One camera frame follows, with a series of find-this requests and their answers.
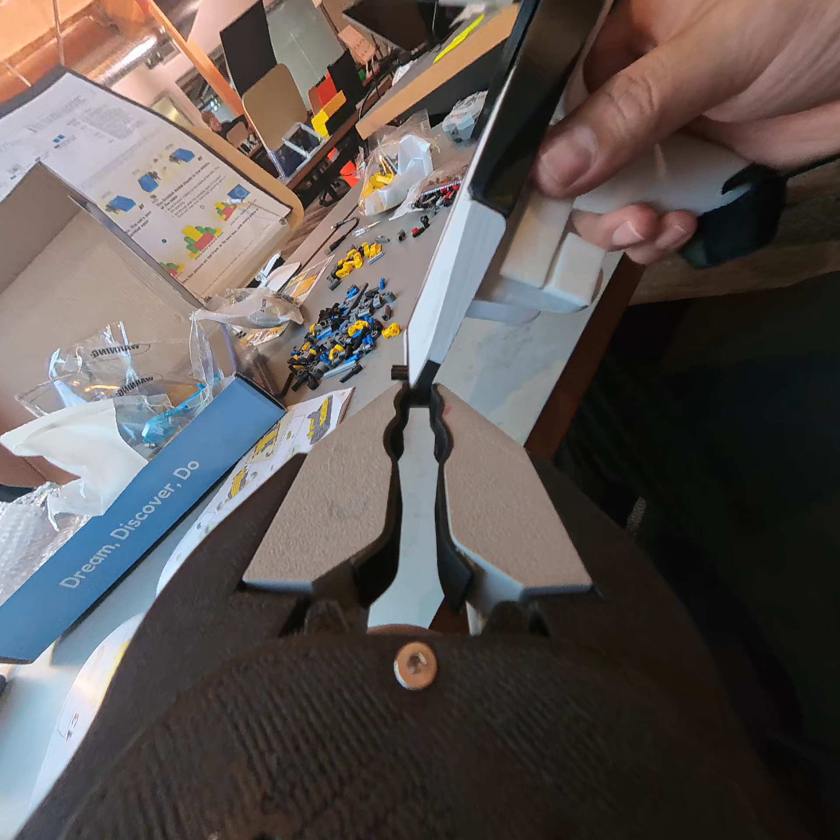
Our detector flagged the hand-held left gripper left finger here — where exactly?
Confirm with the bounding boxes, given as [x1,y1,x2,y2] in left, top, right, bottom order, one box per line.
[241,382,413,608]

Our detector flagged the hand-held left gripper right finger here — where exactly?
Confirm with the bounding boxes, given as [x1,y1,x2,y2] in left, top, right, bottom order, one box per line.
[428,382,595,614]

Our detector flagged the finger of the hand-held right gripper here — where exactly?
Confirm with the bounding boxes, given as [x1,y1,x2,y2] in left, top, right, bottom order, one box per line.
[402,196,508,396]

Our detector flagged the person's right hand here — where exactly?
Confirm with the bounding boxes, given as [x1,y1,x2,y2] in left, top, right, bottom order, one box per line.
[532,0,840,265]

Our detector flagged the building instruction booklet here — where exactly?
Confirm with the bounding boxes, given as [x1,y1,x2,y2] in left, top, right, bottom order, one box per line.
[29,387,355,805]

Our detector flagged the clear bag of red parts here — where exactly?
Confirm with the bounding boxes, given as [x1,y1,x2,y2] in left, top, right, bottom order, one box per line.
[407,167,470,211]

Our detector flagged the cluster of yellow black parts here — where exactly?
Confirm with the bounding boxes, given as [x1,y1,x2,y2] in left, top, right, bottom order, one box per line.
[326,241,389,291]

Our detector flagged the wooden edged table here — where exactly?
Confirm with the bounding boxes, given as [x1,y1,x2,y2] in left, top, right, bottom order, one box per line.
[357,0,526,142]

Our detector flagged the clear bag with yellow parts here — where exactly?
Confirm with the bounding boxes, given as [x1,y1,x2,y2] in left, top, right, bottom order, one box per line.
[357,134,434,217]

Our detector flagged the pile of mixed building pieces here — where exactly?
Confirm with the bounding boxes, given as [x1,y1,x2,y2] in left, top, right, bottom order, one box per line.
[287,281,401,395]

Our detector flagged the small yellow picture leaflet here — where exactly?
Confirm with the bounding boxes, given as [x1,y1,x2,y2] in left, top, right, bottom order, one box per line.
[282,252,337,308]

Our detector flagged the blue kit box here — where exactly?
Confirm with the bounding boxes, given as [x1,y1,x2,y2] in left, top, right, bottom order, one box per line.
[0,374,286,664]

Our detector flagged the blue curved plastic part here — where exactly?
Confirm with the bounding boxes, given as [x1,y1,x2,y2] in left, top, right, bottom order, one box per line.
[141,394,204,447]

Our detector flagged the colourful block stack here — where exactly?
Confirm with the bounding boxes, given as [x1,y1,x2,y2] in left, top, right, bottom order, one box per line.
[308,75,363,140]

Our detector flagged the crumpled clear plastic bag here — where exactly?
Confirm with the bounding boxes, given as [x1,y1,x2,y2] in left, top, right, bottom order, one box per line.
[193,287,306,347]

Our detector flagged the brown board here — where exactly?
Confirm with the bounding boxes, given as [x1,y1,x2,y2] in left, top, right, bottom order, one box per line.
[243,62,311,153]

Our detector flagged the white paper sheet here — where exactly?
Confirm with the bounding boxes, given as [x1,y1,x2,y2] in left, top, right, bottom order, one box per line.
[0,400,151,519]

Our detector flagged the clear bag of kit parts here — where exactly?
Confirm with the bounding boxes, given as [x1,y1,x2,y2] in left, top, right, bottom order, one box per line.
[16,320,227,460]

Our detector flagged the black panel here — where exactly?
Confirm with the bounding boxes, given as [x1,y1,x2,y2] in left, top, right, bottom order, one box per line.
[218,0,280,97]

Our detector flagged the bubble wrap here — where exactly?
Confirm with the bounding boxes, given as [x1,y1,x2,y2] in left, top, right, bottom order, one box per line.
[0,481,99,608]

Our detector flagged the printed building blocks sheet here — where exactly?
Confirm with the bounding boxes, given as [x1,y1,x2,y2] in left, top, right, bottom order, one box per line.
[0,69,294,298]

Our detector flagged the cardboard box lid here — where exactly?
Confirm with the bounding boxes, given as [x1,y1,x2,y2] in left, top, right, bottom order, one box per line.
[0,161,277,490]

